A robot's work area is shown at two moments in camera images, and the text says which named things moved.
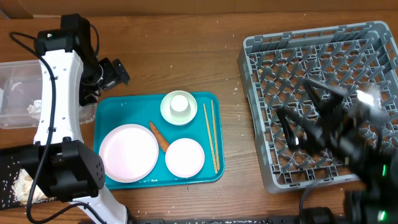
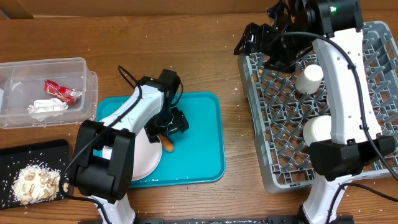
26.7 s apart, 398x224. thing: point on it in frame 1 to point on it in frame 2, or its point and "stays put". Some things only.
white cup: [180, 104] to [308, 80]
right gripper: [329, 121] to [267, 36]
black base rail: [301, 219] stays put
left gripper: [115, 73] to [180, 122]
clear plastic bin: [21, 88] stays put
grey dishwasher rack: [273, 67] stays put
